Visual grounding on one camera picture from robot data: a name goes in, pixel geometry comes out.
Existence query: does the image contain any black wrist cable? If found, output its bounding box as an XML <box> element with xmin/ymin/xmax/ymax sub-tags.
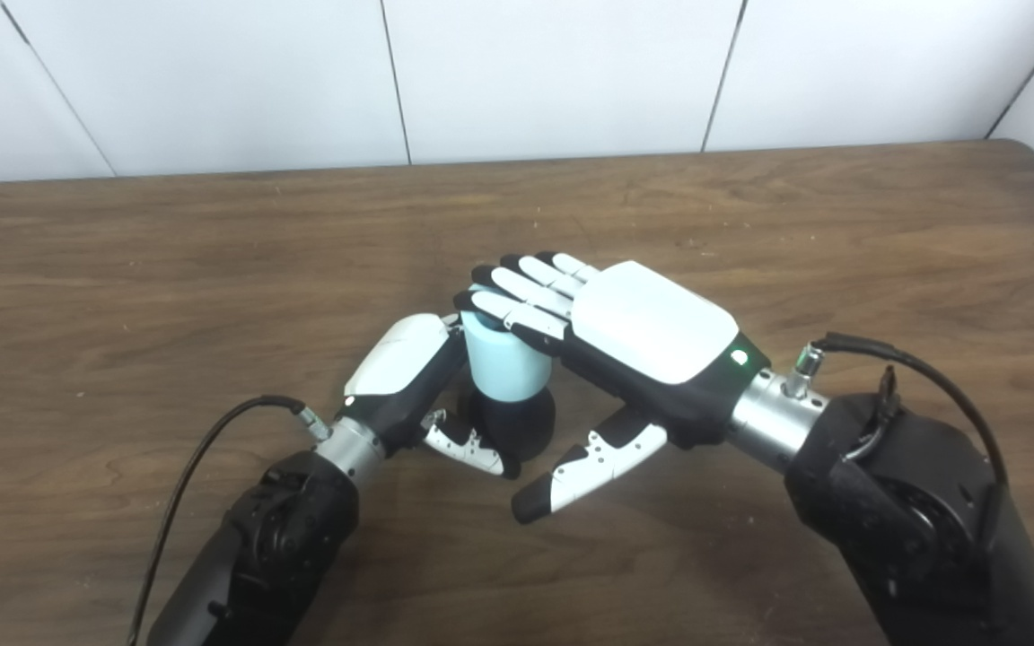
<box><xmin>782</xmin><ymin>333</ymin><xmax>1012</xmax><ymax>548</ymax></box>
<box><xmin>127</xmin><ymin>396</ymin><xmax>331</xmax><ymax>646</ymax></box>

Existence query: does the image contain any light-blue hose piece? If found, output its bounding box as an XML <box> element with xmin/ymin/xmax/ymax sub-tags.
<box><xmin>461</xmin><ymin>285</ymin><xmax>554</xmax><ymax>403</ymax></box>

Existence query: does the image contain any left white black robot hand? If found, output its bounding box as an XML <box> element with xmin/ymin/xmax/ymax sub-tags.
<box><xmin>337</xmin><ymin>312</ymin><xmax>522</xmax><ymax>479</ymax></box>

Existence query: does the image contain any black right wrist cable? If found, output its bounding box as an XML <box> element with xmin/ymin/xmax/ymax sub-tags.
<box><xmin>782</xmin><ymin>333</ymin><xmax>1012</xmax><ymax>548</ymax></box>

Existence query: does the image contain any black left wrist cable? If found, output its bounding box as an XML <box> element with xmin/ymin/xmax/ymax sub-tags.
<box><xmin>127</xmin><ymin>396</ymin><xmax>331</xmax><ymax>646</ymax></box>

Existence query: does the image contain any black funnel nozzle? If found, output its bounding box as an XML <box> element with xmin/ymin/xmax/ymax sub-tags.
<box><xmin>468</xmin><ymin>386</ymin><xmax>557</xmax><ymax>465</ymax></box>

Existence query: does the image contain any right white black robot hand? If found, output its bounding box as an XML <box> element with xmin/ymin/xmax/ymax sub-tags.
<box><xmin>452</xmin><ymin>252</ymin><xmax>772</xmax><ymax>526</ymax></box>

